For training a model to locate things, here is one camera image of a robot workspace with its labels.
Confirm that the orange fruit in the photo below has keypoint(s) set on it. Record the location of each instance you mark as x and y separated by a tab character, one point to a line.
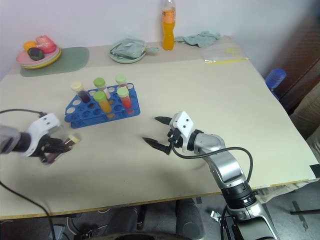
29	45

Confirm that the beige cardboard box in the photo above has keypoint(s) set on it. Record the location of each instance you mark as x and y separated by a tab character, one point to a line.
308	117

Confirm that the green placemat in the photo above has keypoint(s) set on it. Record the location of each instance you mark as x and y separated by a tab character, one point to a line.
72	60

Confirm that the brown wooden cabinet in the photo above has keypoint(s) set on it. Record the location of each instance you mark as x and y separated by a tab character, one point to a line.
300	65

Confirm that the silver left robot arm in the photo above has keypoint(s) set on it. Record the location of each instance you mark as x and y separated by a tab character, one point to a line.
8	140

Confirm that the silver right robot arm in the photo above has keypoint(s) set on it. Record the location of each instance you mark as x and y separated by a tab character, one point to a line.
226	165

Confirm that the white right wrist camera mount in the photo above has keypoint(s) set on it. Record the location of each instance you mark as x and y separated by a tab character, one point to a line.
184	123

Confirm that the green-capped clear test tube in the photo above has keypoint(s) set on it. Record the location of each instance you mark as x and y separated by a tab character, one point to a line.
100	83
121	79

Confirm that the dark rounded shape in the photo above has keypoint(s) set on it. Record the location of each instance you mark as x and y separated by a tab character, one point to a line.
188	218

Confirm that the blue ribbed plastic object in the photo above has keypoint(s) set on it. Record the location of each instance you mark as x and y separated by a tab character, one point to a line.
275	78

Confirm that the black metal bar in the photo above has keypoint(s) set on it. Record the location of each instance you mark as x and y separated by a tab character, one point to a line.
303	212

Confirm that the blue test tube rack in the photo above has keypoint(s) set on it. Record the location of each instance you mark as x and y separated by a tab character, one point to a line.
82	115

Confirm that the green-capped orange test tube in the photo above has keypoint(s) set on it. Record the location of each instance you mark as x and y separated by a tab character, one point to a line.
105	103

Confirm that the cream-capped dark red test tube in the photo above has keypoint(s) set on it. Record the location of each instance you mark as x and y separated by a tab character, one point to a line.
83	95
74	138

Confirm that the stack of pastel plates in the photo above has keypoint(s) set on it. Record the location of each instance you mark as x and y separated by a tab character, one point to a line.
47	61

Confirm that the clear plastic zip bag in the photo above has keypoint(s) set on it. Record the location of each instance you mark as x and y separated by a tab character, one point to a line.
225	55

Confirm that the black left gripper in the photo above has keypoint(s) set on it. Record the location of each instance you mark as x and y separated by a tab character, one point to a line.
45	146

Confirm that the pale green plate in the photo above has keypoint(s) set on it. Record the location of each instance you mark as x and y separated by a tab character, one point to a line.
117	58

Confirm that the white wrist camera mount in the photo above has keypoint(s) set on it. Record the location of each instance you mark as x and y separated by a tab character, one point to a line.
41	125
184	123

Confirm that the orange soda bottle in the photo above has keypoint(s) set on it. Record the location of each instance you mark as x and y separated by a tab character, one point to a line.
168	32

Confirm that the dark purple fruit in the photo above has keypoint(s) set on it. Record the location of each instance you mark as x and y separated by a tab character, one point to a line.
35	53

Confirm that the green-capped red test tube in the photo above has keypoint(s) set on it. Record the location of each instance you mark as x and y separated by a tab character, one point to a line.
125	100

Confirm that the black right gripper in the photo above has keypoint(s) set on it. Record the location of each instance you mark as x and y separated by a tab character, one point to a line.
175	137

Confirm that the pink wrapped fruit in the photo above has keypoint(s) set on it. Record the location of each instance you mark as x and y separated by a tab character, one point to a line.
45	43

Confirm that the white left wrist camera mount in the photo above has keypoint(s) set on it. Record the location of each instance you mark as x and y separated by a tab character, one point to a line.
41	125

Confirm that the crumpled green cloth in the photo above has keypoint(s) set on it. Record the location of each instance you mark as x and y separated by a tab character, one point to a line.
200	38

